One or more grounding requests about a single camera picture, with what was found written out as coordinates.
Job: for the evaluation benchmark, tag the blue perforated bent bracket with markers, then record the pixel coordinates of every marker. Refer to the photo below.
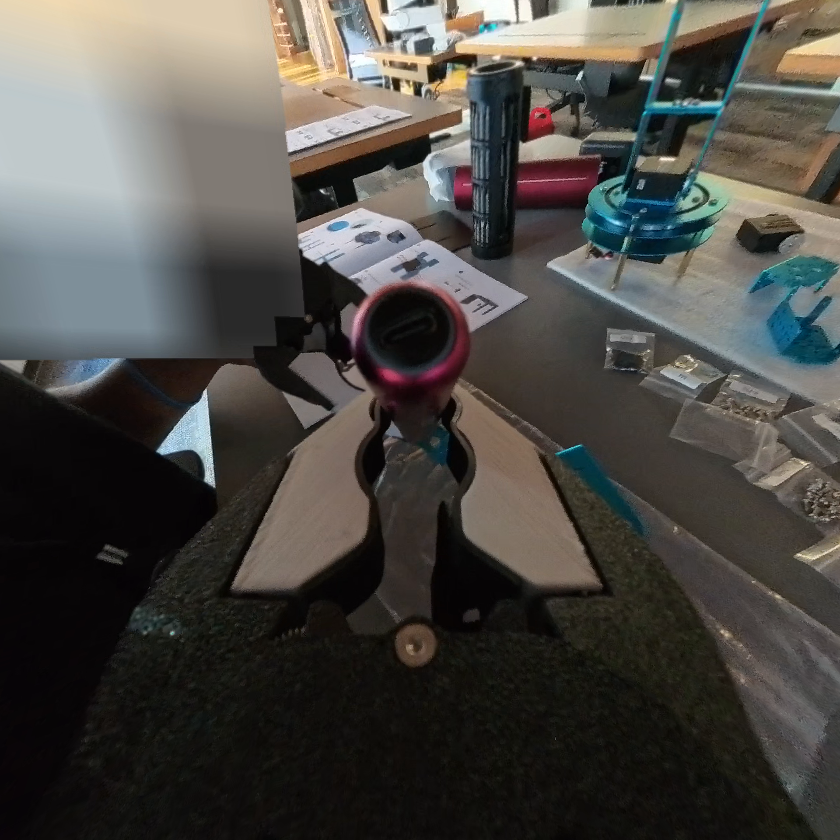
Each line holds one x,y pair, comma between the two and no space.
797,331

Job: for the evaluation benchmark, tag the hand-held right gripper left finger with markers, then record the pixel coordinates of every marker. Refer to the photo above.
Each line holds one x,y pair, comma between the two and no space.
308,518

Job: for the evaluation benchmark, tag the person's left forearm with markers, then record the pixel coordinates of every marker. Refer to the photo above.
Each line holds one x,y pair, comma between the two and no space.
131,394

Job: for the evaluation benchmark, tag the red cylindrical case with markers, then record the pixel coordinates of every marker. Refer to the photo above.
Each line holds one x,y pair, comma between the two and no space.
554,177

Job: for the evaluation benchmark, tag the red electric screwdriver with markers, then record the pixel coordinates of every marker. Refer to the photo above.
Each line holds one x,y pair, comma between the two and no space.
410,331

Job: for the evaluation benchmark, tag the person's dark clothing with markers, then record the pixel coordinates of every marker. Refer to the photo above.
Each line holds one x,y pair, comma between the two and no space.
52,525

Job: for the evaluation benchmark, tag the clear plastic bag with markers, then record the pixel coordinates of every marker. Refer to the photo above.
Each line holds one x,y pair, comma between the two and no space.
754,623

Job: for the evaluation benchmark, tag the pile of small screw bags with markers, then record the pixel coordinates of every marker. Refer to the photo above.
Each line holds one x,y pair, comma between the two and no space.
709,387

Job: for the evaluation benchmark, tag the white printed paper sheet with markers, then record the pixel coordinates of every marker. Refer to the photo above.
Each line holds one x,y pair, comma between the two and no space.
348,128

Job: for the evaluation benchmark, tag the small blue servo bracket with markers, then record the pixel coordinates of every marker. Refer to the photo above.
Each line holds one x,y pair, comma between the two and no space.
434,446

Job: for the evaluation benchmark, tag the white foam board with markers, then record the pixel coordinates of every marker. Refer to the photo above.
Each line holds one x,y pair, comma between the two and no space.
709,315

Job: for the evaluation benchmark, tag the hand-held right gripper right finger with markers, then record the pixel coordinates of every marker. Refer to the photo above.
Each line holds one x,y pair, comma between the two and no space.
525,518

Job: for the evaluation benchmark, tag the light wooden table corner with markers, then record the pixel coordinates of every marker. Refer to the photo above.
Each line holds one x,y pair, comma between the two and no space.
810,59

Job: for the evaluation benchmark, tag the black servo motor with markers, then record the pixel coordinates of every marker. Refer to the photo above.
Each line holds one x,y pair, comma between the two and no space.
769,231

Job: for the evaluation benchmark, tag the blue perforated flat bracket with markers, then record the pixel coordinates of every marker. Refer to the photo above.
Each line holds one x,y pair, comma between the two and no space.
797,272

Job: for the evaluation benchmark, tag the small red object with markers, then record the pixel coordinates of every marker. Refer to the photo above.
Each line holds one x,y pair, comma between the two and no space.
539,123

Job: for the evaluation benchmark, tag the black cylindrical tube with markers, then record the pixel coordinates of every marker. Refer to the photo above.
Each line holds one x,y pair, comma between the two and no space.
495,164

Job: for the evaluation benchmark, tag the white instruction booklet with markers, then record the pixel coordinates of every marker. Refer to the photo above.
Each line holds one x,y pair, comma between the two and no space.
459,275

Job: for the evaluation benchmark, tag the blue long U bracket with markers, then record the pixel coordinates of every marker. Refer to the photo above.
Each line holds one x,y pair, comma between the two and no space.
590,472

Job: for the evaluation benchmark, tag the large light wooden table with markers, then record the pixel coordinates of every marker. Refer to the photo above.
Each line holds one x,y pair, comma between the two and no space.
590,33

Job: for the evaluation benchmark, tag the wooden table with paper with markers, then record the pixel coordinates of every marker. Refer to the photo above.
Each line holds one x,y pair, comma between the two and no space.
394,134

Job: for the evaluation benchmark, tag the crumpled white plastic bag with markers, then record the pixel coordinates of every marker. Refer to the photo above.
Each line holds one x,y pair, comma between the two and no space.
438,172

